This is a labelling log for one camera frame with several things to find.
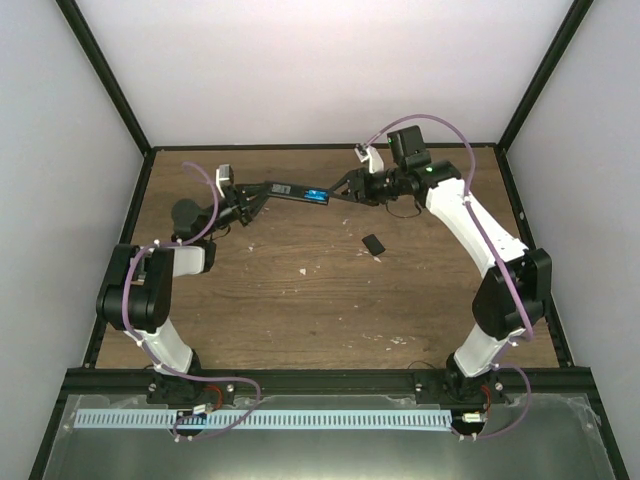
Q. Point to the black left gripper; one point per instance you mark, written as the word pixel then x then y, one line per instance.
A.
pixel 237 201

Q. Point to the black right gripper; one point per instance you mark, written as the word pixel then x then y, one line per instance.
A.
pixel 359 191

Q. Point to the black remote control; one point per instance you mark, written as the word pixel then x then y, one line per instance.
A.
pixel 289 191

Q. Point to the blue battery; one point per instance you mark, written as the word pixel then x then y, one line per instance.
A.
pixel 316 199
pixel 314 193

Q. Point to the black battery cover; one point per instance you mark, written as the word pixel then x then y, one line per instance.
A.
pixel 373 245

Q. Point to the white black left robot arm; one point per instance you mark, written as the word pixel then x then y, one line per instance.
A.
pixel 136 292

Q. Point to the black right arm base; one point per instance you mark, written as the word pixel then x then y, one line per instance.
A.
pixel 439 386

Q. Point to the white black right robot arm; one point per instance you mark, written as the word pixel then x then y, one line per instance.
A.
pixel 515 291

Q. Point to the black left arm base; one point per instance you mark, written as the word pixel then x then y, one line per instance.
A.
pixel 179 392

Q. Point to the clear acrylic front panel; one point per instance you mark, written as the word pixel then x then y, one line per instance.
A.
pixel 544 436

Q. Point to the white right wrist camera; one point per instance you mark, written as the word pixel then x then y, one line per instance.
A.
pixel 370 158

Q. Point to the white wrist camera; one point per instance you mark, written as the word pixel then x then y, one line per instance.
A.
pixel 370 158
pixel 224 178

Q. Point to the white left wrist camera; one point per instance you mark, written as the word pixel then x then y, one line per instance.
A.
pixel 224 178

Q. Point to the black table frame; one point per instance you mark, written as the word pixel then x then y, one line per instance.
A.
pixel 295 305

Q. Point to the light blue slotted cable duct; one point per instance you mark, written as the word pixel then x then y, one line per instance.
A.
pixel 412 420

